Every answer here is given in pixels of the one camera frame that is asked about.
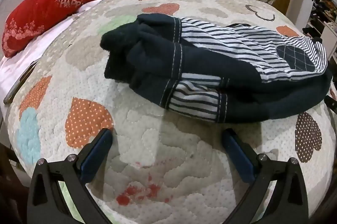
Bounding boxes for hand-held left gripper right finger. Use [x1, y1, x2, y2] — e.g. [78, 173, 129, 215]
[222, 128, 309, 224]

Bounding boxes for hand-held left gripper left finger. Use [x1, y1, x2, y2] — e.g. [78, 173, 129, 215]
[27, 128, 114, 224]

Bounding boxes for navy striped pants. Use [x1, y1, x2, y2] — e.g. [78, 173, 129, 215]
[100, 13, 333, 124]

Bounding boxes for heart patterned quilt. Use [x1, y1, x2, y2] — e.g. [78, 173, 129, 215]
[7, 0, 333, 224]

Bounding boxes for dark brown phone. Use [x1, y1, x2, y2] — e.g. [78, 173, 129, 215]
[3, 61, 39, 105]

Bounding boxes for white bed sheet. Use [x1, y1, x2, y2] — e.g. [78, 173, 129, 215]
[0, 0, 106, 111]

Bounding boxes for large red pillow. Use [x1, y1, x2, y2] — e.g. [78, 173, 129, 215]
[1, 0, 156, 58]

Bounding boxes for shoe rack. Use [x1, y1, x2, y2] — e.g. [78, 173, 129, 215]
[301, 0, 337, 39]

